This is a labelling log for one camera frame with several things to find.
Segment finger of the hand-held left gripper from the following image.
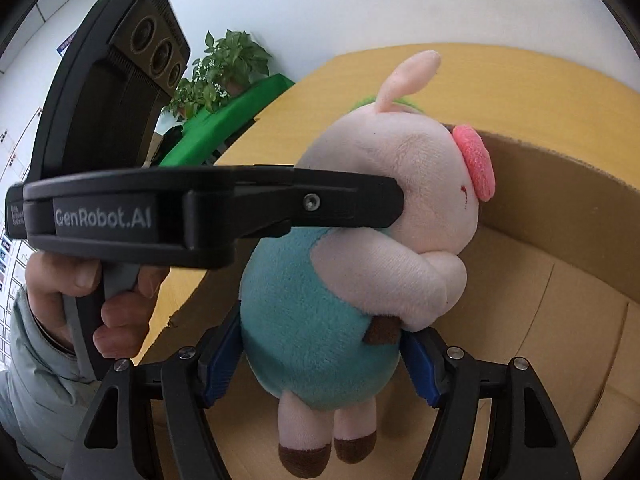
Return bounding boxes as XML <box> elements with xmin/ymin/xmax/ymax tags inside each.
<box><xmin>182</xmin><ymin>166</ymin><xmax>405</xmax><ymax>252</ymax></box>

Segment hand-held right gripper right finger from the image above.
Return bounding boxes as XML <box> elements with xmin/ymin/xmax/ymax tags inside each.
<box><xmin>400</xmin><ymin>329</ymin><xmax>583</xmax><ymax>480</ymax></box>

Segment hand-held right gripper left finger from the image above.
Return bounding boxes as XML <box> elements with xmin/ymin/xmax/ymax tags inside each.
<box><xmin>65</xmin><ymin>305</ymin><xmax>246</xmax><ymax>480</ymax></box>

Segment pig plush toy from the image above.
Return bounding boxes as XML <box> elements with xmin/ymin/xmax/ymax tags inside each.
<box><xmin>239</xmin><ymin>51</ymin><xmax>496</xmax><ymax>479</ymax></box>

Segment cardboard box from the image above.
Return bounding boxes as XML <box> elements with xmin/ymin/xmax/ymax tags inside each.
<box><xmin>135</xmin><ymin>125</ymin><xmax>640</xmax><ymax>480</ymax></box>

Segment person's left forearm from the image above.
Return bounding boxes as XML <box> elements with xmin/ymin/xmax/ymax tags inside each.
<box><xmin>0</xmin><ymin>285</ymin><xmax>116</xmax><ymax>480</ymax></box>

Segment wooden desktop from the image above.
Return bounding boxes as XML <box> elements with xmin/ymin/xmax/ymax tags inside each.
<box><xmin>135</xmin><ymin>42</ymin><xmax>640</xmax><ymax>361</ymax></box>

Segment person's left hand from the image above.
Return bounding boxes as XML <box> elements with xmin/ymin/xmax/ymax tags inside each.
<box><xmin>25</xmin><ymin>252</ymin><xmax>171</xmax><ymax>361</ymax></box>

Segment potted green plant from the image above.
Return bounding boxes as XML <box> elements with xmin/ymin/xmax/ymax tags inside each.
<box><xmin>167</xmin><ymin>30</ymin><xmax>273</xmax><ymax>122</ymax></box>

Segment wall photo display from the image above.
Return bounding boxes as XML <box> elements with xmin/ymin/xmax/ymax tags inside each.
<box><xmin>0</xmin><ymin>230</ymin><xmax>32</xmax><ymax>366</ymax></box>

